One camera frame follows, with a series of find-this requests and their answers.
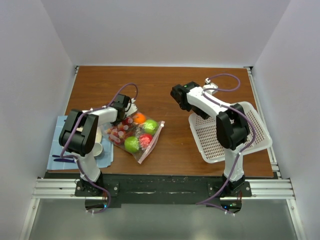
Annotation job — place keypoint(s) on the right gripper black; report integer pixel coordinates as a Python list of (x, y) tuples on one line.
[(202, 114)]

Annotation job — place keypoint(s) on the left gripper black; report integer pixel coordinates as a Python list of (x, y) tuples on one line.
[(113, 123)]

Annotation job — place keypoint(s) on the clear zip top bag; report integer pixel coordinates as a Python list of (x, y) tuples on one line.
[(117, 135)]

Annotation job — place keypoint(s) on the white plastic basket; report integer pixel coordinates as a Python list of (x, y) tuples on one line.
[(229, 130)]

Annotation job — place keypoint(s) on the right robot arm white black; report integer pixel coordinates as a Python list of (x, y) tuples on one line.
[(233, 175)]

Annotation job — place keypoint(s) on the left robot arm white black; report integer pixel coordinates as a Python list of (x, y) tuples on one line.
[(78, 135)]

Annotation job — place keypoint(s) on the orange fake orange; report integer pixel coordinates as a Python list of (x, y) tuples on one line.
[(139, 118)]

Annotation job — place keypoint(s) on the green fake apple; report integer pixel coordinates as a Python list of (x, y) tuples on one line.
[(132, 144)]

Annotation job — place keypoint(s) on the red fake apple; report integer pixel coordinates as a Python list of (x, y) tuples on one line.
[(145, 139)]

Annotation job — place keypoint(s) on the beige ceramic plate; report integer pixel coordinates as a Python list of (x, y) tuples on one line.
[(98, 138)]

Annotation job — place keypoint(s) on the white ceramic cup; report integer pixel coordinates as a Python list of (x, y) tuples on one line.
[(98, 150)]

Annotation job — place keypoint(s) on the blue checkered cloth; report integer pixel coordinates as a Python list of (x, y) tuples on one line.
[(103, 160)]

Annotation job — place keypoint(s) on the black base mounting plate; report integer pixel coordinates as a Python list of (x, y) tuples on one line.
[(157, 189)]

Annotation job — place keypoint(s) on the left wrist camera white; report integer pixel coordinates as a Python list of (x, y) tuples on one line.
[(131, 108)]

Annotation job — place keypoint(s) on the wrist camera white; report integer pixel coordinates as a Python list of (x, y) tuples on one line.
[(209, 87), (131, 108)]

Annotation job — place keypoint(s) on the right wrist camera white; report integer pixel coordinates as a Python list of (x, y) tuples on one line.
[(209, 87)]

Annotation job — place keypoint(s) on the blue handled utensil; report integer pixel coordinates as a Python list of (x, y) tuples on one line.
[(57, 158)]

